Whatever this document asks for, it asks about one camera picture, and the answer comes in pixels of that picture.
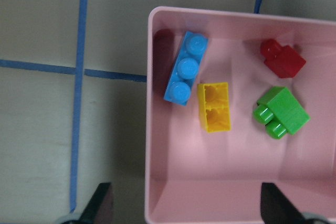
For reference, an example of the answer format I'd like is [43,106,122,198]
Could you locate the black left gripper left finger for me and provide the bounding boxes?
[78,183,113,223]

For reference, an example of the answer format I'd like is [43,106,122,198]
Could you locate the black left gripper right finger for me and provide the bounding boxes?
[260,182,306,224]

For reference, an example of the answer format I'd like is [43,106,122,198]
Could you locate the green toy block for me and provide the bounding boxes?
[253,86,310,140]

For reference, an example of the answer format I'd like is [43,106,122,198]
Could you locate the yellow toy block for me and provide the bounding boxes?
[197,82,231,133]

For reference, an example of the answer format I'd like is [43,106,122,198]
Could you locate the red toy block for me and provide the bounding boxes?
[260,39,306,78]

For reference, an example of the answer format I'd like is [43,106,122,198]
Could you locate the blue toy block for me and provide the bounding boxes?
[163,31,208,106]

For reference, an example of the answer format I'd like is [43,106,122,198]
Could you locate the pink plastic box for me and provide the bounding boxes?
[145,7,335,223]

